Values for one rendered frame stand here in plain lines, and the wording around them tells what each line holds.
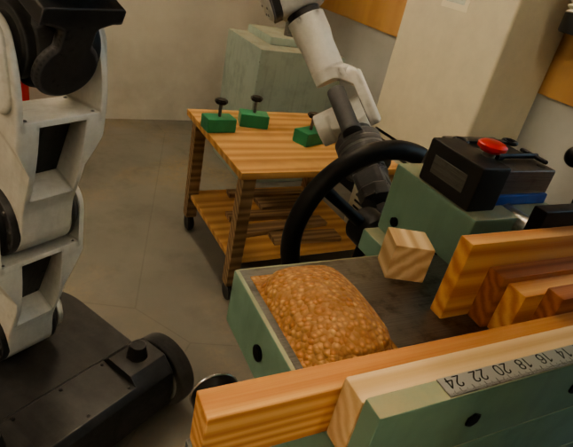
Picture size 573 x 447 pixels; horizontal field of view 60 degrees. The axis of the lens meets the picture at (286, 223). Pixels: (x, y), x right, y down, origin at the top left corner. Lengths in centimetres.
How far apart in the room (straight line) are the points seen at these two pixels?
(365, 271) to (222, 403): 25
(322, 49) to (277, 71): 156
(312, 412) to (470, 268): 20
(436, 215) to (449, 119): 140
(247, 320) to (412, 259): 17
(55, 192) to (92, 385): 51
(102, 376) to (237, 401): 103
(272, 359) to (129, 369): 92
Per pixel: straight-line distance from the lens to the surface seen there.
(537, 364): 37
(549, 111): 206
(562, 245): 52
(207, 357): 162
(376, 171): 88
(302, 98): 264
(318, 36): 98
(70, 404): 126
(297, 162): 168
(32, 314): 123
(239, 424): 29
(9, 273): 107
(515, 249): 47
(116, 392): 128
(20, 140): 86
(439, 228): 56
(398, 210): 61
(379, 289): 47
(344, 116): 92
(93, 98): 92
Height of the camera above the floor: 116
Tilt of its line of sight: 29 degrees down
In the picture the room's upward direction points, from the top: 13 degrees clockwise
